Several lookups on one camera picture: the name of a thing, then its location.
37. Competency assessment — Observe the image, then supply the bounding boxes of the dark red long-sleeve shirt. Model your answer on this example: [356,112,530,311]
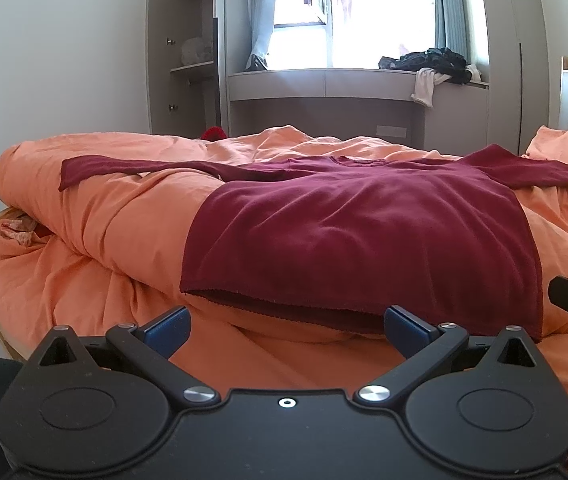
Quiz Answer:
[58,146,568,338]

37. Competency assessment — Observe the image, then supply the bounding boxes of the dark clothes pile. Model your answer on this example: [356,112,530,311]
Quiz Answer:
[378,48,473,84]

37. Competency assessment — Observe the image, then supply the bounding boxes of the orange duvet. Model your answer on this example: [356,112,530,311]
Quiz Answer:
[0,123,568,461]

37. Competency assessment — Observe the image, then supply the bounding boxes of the red object behind bed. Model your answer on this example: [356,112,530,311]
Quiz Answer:
[200,127,228,142]

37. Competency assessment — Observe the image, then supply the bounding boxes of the grey window bench cabinet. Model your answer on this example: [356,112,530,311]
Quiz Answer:
[226,68,489,155]

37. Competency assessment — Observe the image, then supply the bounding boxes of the white garment hanging off bench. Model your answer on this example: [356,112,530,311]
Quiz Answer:
[411,67,451,108]

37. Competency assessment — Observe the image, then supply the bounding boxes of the tall grey closet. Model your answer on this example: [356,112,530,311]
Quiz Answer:
[484,0,550,154]

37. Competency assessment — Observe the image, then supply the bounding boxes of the white item on wardrobe shelf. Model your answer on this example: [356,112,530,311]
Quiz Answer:
[181,37,214,66]

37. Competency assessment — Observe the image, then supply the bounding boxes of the right blue-grey curtain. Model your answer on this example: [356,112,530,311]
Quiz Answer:
[435,0,468,58]

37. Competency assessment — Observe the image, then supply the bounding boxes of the blue-grey curtain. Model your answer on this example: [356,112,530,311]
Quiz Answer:
[246,0,275,72]
[435,0,468,58]

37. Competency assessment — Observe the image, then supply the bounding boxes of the open grey wardrobe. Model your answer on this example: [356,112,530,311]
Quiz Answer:
[145,0,222,139]

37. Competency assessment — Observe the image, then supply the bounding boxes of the left blue-grey curtain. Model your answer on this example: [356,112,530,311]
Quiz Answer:
[246,0,275,72]

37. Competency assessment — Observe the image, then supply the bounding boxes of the white wall socket plate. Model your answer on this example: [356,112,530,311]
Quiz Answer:
[375,125,408,139]

